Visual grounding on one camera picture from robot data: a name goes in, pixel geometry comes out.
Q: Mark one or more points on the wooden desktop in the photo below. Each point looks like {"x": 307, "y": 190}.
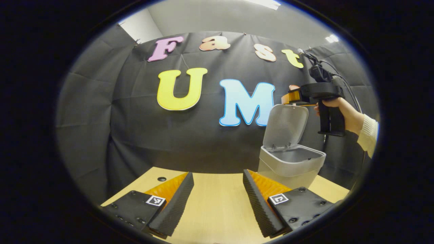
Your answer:
{"x": 217, "y": 210}

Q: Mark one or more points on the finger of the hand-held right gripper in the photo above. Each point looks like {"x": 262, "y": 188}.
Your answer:
{"x": 293, "y": 97}

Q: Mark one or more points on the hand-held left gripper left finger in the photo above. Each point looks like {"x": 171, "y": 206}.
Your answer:
{"x": 174, "y": 206}

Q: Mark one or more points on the small ceiling light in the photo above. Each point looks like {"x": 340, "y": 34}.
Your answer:
{"x": 332, "y": 38}

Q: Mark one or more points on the black backdrop cloth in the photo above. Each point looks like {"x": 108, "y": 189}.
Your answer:
{"x": 135, "y": 135}

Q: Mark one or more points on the long ceiling light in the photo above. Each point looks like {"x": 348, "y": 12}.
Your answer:
{"x": 266, "y": 3}

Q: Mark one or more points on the grey desktop garbage bin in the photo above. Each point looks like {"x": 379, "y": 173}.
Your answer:
{"x": 284, "y": 162}

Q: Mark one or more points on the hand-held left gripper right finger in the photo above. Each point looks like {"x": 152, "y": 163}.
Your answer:
{"x": 259, "y": 206}

